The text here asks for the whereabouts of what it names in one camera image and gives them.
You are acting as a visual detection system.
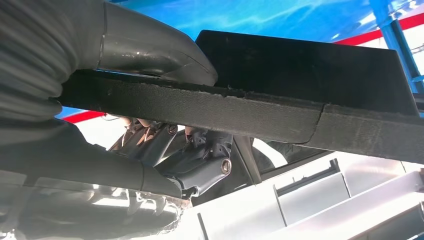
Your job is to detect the white car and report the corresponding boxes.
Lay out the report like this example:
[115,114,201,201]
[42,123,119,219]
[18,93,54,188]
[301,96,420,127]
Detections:
[75,114,424,240]

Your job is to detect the blue steel shelf rack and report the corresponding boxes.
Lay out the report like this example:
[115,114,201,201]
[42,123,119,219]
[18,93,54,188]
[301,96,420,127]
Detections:
[54,0,424,120]

